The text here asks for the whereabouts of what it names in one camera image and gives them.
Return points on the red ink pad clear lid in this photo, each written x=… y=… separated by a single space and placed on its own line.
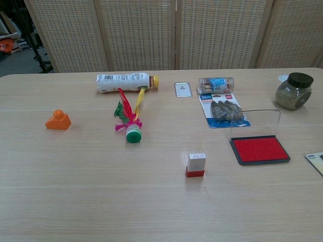
x=260 y=150

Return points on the black tripod stand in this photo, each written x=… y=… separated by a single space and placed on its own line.
x=44 y=66

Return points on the yellow pen card package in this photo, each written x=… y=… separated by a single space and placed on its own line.
x=316 y=161

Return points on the white and red stamp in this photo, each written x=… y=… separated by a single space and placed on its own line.
x=195 y=164

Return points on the orange toy block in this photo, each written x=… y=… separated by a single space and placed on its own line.
x=58 y=122

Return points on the white round disc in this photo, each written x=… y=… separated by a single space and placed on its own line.
x=282 y=78

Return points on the wooden folding screen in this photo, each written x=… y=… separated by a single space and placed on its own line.
x=136 y=35

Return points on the orange plastic bag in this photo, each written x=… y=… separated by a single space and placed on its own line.
x=5 y=46

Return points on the blue tape roll package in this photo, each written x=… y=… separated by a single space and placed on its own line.
x=217 y=111

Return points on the glass jar black lid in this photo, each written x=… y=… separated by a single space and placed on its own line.
x=294 y=95

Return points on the colourful feather shuttlecock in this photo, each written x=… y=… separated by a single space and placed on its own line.
x=133 y=131

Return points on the clear plastic tube container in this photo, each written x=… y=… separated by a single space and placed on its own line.
x=215 y=85

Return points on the white drink bottle yellow cap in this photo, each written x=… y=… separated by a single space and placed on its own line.
x=121 y=82

